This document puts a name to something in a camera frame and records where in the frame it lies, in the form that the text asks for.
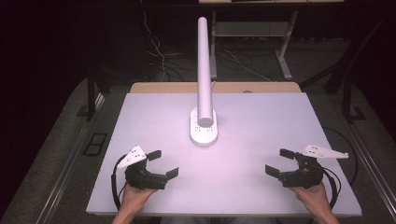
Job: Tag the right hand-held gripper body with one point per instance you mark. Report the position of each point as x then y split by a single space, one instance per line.
306 175

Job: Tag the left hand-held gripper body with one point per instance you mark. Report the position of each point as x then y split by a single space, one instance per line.
146 180

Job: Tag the person's left hand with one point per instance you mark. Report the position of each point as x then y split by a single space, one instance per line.
134 197

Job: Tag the person's right hand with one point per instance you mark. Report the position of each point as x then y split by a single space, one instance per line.
314 197

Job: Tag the white board on table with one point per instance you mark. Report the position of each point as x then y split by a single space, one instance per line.
236 174

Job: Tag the black stand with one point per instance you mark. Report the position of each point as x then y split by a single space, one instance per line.
91 93
348 77

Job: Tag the white lamp with socket base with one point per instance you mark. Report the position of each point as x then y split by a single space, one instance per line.
204 77

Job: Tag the black floor socket frame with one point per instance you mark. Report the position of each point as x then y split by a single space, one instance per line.
95 144

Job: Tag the metal floor rail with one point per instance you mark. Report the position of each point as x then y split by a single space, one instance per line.
62 180
373 174

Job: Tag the grey metal desk frame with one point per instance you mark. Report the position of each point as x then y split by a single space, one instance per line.
252 29

